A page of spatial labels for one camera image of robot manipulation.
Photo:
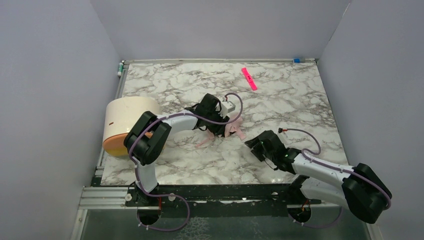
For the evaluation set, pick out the pink folding umbrella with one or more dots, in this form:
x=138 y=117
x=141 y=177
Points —
x=230 y=129

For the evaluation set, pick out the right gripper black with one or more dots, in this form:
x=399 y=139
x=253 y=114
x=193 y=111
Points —
x=260 y=148

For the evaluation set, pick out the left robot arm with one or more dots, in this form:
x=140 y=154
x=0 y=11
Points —
x=146 y=139

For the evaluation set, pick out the cream cylindrical umbrella bin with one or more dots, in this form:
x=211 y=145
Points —
x=120 y=116

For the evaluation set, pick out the pink highlighter marker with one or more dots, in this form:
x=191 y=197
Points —
x=249 y=78

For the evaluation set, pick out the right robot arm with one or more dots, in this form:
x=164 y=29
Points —
x=354 y=188

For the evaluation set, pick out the green white marker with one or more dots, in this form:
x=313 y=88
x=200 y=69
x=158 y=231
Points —
x=120 y=69

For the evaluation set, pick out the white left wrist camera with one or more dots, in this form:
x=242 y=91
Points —
x=225 y=107

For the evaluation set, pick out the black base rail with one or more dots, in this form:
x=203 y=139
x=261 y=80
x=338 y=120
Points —
x=219 y=200

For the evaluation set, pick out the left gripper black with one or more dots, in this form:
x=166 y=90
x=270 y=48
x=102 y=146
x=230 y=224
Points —
x=218 y=122

